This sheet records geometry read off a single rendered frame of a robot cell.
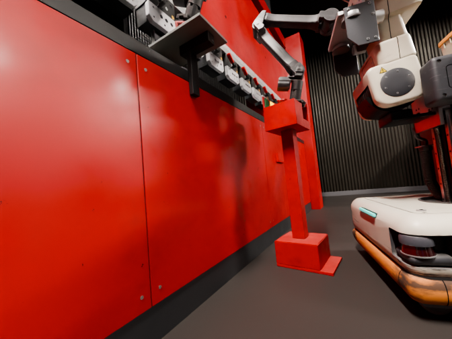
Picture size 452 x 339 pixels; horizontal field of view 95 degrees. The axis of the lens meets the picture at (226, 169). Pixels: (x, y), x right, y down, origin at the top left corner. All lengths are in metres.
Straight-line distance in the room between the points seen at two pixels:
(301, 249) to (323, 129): 3.73
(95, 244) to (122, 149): 0.24
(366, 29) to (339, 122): 3.67
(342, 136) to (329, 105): 0.67
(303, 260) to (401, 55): 0.88
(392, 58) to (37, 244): 1.16
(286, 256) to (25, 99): 1.03
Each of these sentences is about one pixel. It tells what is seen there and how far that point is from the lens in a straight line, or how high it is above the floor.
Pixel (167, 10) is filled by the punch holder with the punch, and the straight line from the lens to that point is 1.19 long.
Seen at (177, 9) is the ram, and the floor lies 1.26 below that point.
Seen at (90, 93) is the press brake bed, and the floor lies 0.66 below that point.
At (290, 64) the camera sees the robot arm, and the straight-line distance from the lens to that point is 1.27.
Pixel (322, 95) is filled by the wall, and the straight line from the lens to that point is 4.78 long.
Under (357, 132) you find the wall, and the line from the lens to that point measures 4.68.
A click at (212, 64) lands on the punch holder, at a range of 1.32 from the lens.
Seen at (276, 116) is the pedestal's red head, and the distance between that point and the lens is 1.06.
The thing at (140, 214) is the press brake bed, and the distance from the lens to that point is 0.63.
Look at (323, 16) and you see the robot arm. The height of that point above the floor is 1.24.
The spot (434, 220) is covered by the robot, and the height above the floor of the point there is 0.27.
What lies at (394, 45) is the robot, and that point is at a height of 0.86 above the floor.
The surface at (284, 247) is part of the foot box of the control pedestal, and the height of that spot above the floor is 0.09.
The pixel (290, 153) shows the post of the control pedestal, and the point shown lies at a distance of 1.08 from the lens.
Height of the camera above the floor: 0.42
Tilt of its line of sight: 4 degrees up
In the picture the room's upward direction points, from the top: 5 degrees counter-clockwise
